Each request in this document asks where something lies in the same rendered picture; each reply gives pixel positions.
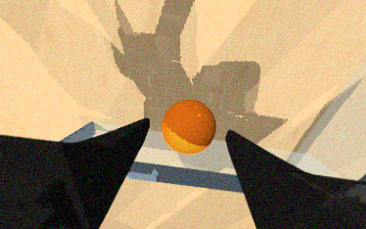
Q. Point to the grey-blue flat bar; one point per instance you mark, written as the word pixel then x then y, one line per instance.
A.
pixel 184 176

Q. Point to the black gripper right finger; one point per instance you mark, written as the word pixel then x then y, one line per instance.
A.
pixel 281 196

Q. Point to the low clear wall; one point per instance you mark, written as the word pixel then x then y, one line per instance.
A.
pixel 335 147

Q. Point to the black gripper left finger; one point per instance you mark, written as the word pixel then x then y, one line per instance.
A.
pixel 92 170

